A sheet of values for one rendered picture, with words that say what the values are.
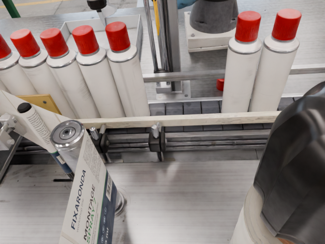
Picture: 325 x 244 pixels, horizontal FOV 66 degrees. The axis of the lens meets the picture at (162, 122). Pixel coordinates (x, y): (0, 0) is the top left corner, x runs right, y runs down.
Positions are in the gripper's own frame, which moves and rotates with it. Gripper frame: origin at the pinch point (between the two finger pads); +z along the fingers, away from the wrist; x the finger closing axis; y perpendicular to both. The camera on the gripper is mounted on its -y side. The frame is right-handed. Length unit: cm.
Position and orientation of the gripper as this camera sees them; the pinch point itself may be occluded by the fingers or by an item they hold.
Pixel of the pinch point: (102, 22)
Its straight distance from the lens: 96.1
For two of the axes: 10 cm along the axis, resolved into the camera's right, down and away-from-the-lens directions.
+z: 1.2, 8.5, 5.1
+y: 9.9, -1.1, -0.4
